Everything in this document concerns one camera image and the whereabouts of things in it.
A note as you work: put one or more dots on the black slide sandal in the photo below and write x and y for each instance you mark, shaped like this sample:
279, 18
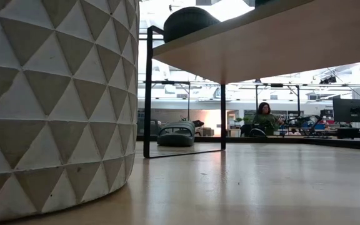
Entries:
177, 140
186, 23

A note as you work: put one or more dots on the black background robot arm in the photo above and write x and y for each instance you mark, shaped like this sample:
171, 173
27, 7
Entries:
305, 118

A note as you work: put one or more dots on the wooden shelf with black legs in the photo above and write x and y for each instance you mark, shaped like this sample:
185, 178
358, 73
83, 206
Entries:
261, 47

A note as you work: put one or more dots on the cardboard box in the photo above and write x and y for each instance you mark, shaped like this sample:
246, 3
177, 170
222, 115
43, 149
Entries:
208, 132

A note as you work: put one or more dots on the green background plant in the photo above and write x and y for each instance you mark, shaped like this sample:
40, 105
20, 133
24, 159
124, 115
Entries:
244, 119

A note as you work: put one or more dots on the black office chair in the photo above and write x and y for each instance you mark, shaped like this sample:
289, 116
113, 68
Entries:
256, 132

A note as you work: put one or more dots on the person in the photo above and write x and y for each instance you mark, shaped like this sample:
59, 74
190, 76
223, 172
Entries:
265, 120

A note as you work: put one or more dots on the succulent plant in white pot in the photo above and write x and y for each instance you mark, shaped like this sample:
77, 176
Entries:
48, 109

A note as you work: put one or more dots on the black computer monitor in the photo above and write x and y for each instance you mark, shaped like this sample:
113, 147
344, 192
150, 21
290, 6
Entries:
352, 111

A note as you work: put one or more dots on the black background desk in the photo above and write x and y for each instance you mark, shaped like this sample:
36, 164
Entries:
358, 132

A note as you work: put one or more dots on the black background metal frame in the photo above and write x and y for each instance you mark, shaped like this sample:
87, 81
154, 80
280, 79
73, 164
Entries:
256, 100

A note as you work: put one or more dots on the black aluminium table frame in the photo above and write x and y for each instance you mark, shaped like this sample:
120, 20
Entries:
339, 143

